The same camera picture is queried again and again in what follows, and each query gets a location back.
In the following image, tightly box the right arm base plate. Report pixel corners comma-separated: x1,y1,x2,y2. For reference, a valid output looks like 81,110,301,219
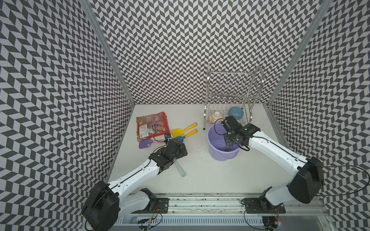
241,198,286,214

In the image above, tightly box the light blue plastic shovel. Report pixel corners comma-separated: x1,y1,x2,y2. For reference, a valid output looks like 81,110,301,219
174,160,187,177

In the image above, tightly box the purple shovel pink handle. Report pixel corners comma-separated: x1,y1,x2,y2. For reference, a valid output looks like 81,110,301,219
139,139,166,149

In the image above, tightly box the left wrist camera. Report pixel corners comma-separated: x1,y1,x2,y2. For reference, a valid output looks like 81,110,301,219
164,133,172,140

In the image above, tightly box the yellow toy shovel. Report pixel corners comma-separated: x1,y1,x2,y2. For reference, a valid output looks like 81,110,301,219
171,123,198,138

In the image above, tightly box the purple plastic bucket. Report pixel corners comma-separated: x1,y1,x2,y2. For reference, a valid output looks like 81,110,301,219
206,122,240,161

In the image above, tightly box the red candy bag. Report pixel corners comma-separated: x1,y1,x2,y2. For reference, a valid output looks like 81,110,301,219
136,112,170,141

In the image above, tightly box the blue ceramic bowl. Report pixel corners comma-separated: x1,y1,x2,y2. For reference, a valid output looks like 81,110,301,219
228,106,244,120

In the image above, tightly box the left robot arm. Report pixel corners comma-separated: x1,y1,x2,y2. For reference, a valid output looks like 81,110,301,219
82,139,188,231

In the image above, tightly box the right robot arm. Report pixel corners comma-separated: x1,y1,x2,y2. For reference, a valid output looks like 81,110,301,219
221,116,324,211

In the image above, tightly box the red white patterned bowl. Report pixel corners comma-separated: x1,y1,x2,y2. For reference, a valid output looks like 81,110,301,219
209,111,224,123

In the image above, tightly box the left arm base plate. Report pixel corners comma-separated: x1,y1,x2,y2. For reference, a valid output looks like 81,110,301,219
141,198,170,214

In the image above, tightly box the metal dish rack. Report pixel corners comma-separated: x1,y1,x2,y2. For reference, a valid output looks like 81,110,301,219
203,64,266,130

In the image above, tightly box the aluminium front rail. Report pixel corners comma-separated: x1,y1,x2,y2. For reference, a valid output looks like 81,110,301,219
156,193,329,216

